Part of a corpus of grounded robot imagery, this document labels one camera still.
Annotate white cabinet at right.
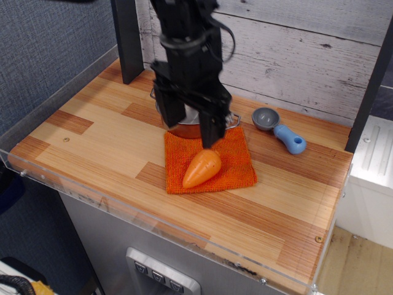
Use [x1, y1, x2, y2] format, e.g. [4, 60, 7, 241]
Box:
[336, 116, 392, 248]

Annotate silver dispenser button panel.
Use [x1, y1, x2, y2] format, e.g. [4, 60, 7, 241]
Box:
[126, 247, 201, 294]

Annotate orange knitted cloth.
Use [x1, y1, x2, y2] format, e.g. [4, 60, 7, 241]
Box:
[164, 127, 257, 194]

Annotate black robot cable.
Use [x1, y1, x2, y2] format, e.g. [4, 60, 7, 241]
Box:
[196, 6, 236, 64]

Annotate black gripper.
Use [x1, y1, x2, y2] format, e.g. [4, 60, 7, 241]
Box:
[152, 45, 232, 149]

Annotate orange plastic carrot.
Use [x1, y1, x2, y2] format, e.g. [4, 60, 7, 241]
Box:
[182, 149, 222, 189]

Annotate black braided hose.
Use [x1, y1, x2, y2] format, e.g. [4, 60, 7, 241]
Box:
[0, 275, 36, 295]

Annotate yellow object bottom left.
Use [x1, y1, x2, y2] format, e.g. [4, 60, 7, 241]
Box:
[31, 281, 55, 295]

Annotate dark grey right post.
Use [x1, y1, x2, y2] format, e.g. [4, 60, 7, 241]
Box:
[344, 21, 393, 153]

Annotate dark grey post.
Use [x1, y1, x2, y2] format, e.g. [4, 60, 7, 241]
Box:
[111, 0, 144, 84]
[344, 21, 393, 153]

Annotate grey blue ice cream scoop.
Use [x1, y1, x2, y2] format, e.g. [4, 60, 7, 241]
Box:
[252, 107, 307, 155]

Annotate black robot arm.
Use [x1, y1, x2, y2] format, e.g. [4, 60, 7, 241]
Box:
[151, 1, 232, 149]

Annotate dark grey left post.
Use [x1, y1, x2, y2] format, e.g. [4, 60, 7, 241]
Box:
[111, 0, 144, 84]

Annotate silver toy fridge cabinet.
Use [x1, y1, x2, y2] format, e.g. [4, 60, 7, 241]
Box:
[60, 194, 279, 294]

